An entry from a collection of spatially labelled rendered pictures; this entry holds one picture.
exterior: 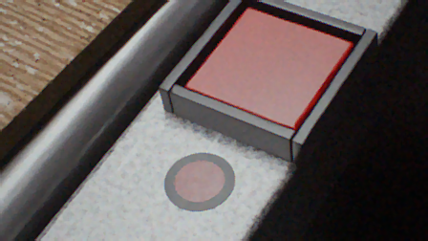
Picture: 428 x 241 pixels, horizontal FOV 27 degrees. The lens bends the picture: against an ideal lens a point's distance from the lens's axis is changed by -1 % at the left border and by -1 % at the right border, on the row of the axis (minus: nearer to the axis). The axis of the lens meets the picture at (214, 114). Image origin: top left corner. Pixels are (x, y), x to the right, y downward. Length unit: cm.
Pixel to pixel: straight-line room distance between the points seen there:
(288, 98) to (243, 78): 2
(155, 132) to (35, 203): 6
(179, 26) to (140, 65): 3
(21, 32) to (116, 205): 11
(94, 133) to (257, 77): 8
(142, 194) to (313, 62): 10
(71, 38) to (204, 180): 10
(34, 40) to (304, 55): 13
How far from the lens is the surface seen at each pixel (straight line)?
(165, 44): 46
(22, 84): 43
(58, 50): 44
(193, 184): 40
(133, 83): 45
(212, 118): 41
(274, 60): 42
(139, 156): 41
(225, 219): 39
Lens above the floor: 123
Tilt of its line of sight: 49 degrees down
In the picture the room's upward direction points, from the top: 11 degrees counter-clockwise
